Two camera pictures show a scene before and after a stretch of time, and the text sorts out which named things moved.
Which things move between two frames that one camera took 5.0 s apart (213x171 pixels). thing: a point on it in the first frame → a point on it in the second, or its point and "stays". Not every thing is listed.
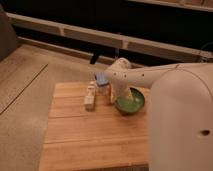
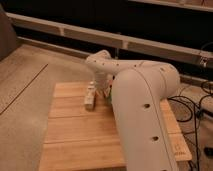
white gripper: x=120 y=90 → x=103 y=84
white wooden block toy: x=89 y=98 stays
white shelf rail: x=108 y=36 stays
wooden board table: x=78 y=139 stays
